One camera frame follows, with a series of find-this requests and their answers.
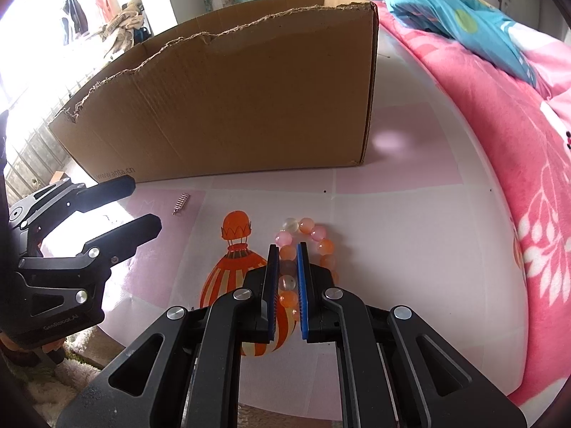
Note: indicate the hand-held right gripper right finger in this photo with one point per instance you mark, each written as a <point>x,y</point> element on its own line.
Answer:
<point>303,303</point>

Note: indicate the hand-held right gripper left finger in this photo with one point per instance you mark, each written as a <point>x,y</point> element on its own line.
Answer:
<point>270,303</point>

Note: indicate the pile of beige clothes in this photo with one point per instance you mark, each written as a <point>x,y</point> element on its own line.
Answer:
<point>122,24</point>

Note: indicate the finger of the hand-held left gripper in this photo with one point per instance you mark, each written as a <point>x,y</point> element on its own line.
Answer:
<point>129,234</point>
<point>89,196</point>

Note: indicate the hanging clothes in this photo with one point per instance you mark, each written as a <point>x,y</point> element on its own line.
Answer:
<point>80,13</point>

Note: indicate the small metal spring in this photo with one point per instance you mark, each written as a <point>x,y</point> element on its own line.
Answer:
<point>180,203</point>

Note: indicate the blue patterned quilt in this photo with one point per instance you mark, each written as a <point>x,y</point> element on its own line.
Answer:
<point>468,22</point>

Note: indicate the orange striped balloon sticker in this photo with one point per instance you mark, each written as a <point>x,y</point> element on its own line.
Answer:
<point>227,272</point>

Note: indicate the brown cardboard box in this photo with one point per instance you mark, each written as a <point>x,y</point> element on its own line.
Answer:
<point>250,107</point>

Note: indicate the metal balcony railing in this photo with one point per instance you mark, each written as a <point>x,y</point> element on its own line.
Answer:
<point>40,151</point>

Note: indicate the white fluffy rug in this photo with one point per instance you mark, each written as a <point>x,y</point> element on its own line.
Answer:
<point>62,383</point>

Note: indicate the pink floral blanket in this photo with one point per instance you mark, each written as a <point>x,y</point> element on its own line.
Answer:
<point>513,187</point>

